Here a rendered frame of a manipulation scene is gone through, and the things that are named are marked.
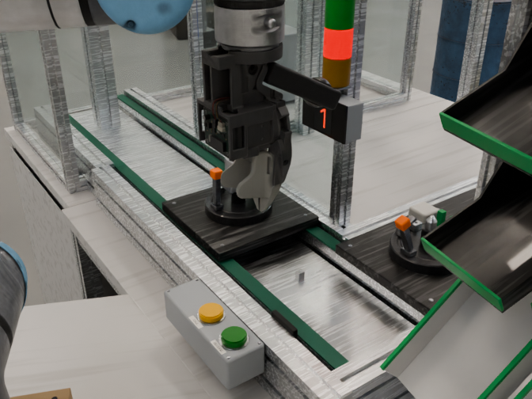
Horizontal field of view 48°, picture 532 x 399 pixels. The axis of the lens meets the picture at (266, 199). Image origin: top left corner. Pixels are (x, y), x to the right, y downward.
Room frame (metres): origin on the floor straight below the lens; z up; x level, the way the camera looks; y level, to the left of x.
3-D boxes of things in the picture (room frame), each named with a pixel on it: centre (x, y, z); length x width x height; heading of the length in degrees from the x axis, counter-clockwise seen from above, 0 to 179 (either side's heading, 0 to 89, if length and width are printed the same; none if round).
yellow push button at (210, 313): (0.77, 0.09, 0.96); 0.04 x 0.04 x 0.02
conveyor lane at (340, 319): (1.08, 0.02, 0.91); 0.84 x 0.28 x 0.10; 35
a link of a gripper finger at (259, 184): (0.64, 0.01, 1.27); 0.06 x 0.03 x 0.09; 125
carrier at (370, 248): (0.94, -0.30, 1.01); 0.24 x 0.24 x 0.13; 35
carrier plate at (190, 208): (1.10, 0.06, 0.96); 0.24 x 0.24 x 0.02; 35
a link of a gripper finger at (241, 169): (0.67, 0.03, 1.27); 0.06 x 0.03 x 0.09; 125
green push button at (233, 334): (0.71, 0.05, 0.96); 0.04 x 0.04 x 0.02
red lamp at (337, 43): (1.05, -0.12, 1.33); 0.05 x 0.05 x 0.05
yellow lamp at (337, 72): (1.05, -0.12, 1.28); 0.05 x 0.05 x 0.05
